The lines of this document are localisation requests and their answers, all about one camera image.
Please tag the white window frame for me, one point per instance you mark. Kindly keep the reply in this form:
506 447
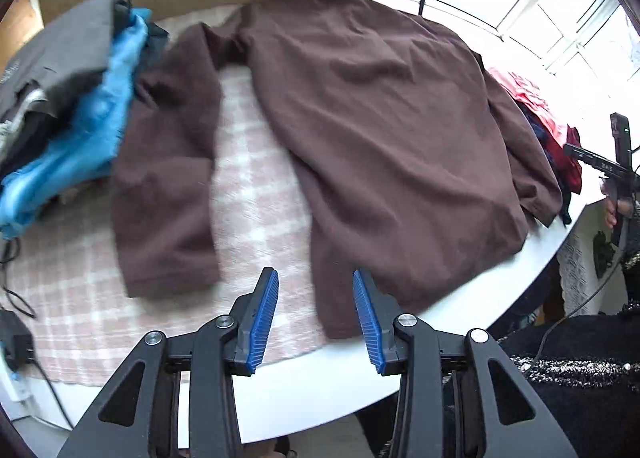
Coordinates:
515 3

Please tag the white power strip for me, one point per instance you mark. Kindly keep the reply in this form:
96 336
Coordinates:
17 390

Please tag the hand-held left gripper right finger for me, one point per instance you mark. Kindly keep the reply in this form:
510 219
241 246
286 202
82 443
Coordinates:
367 323

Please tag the red garment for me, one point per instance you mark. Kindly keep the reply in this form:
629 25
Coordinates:
565 158

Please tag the grey folded t-shirt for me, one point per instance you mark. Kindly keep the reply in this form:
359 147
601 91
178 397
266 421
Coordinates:
65 48

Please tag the pink plaid blanket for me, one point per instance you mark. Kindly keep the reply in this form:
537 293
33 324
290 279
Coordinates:
240 178

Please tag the black folded garment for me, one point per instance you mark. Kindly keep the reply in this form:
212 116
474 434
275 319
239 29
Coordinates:
25 143

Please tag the person's right hand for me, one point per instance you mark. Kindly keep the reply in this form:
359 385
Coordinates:
609 210

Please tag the dark navy folded garment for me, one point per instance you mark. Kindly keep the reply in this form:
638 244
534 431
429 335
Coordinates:
150 48

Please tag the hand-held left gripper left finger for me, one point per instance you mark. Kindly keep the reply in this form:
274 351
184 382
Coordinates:
262 323

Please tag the person's black knit sweater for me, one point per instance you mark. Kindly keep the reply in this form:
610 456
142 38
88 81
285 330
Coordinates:
590 388

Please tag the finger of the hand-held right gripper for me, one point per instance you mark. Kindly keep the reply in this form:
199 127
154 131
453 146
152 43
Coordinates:
580 153

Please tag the pink garment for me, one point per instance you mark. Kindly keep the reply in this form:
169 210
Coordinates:
525 93

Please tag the brown sweater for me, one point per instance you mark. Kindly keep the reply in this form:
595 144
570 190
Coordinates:
375 138

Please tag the pine plank board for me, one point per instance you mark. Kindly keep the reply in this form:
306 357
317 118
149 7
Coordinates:
20 21

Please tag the white lace cloth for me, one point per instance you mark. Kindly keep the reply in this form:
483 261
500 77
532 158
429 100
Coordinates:
580 268

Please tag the stack of folded clothes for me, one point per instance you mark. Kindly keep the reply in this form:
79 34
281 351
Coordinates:
95 123

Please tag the black power adapter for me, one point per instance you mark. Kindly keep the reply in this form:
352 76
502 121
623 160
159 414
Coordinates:
15 340

